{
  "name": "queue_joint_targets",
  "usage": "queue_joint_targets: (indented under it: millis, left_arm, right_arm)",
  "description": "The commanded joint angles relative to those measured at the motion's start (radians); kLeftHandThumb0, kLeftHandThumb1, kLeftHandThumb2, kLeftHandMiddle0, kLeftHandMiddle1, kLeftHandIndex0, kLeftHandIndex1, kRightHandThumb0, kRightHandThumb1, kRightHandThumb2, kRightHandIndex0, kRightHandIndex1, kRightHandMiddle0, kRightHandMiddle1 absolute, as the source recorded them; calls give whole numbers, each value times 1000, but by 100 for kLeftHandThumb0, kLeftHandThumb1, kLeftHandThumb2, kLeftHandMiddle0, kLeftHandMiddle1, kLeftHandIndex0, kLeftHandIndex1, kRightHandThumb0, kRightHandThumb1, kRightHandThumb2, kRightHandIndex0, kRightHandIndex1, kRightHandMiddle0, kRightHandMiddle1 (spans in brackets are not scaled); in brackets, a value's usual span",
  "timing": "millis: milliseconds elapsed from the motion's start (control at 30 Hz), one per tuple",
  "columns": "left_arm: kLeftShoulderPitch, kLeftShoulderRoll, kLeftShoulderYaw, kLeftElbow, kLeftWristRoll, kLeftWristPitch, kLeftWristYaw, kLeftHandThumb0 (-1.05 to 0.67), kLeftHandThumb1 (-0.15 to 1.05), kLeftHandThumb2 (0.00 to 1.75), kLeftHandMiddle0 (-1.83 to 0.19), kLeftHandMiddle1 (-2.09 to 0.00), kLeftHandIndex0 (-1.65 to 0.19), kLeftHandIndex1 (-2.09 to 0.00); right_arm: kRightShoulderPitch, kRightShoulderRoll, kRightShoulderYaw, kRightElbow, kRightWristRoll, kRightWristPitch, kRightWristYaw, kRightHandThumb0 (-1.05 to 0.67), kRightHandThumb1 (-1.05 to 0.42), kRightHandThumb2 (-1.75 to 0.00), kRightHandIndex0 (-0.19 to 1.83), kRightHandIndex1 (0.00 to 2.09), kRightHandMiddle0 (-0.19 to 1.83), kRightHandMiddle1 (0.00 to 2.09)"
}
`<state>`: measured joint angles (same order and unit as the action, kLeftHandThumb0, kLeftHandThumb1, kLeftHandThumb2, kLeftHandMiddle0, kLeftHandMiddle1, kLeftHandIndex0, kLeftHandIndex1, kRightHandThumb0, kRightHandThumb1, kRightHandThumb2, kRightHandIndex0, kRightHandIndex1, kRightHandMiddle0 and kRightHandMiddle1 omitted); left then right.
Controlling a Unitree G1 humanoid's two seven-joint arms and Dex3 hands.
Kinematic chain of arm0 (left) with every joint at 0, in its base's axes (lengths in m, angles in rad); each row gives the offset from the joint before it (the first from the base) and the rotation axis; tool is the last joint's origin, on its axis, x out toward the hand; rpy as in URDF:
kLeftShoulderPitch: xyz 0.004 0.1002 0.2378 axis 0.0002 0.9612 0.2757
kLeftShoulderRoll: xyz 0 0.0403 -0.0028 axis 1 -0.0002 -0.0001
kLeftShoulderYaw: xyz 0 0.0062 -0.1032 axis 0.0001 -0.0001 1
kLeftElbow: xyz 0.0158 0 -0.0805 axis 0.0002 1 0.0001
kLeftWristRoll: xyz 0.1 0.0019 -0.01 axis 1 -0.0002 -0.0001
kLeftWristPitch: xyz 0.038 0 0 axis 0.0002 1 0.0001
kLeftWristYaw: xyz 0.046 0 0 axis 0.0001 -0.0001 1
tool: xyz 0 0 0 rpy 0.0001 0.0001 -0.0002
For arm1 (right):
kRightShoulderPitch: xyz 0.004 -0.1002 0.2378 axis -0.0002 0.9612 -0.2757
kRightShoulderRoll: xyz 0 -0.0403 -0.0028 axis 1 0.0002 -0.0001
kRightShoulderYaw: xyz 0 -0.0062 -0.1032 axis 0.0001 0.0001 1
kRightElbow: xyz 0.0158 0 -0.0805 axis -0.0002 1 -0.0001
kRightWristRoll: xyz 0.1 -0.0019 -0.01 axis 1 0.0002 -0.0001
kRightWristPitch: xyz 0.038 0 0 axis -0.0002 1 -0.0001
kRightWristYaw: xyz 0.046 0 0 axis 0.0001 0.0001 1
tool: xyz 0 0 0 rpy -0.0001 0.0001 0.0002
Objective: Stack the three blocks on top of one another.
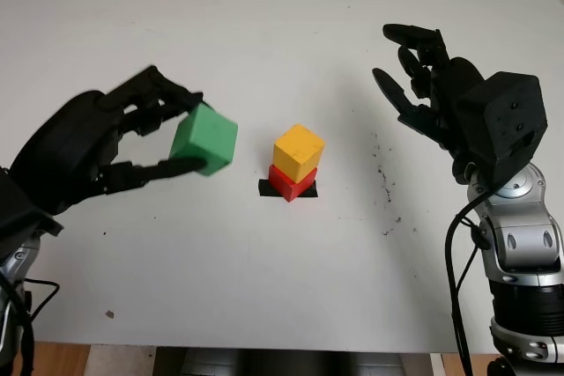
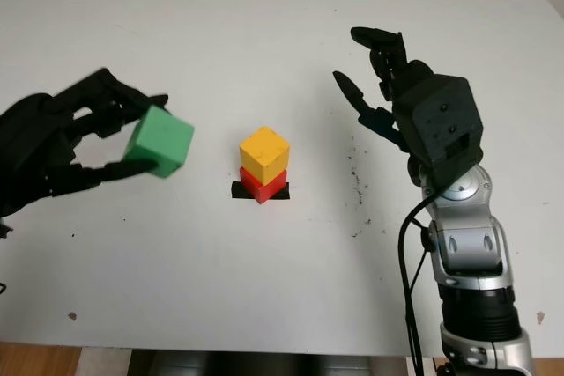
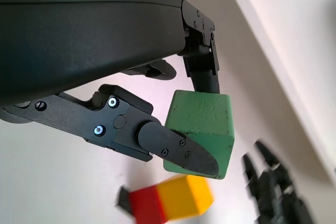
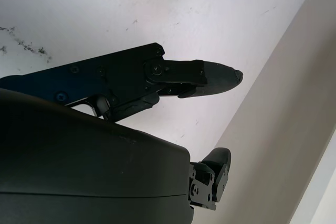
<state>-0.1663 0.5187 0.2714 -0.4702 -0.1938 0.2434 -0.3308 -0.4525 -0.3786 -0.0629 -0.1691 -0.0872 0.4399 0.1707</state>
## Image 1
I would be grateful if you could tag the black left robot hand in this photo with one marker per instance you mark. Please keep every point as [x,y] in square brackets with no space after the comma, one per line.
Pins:
[66,151]

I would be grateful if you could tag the yellow wooden block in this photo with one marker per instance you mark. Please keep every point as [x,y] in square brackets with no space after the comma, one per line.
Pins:
[297,151]

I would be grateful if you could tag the red wooden block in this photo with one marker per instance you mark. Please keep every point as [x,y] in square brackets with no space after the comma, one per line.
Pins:
[284,184]

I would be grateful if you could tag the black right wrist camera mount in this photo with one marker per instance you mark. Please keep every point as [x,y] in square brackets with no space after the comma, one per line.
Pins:
[506,120]

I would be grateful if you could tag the green wooden block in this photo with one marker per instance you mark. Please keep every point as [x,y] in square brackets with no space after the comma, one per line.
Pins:
[205,138]

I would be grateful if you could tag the dark robot torso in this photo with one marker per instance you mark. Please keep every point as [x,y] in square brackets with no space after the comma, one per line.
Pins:
[291,363]

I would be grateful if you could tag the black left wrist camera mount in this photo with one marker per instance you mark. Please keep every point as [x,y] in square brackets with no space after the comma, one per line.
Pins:
[22,213]

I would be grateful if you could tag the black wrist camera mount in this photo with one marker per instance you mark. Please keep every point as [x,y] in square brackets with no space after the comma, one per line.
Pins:
[22,213]
[506,120]

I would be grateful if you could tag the black tape strip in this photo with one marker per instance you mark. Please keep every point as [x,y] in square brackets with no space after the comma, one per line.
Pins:
[264,189]

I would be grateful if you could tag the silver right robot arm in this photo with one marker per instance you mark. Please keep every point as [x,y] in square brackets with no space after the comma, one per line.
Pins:
[524,244]

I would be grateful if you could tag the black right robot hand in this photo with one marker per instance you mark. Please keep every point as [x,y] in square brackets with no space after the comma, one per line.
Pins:
[445,103]

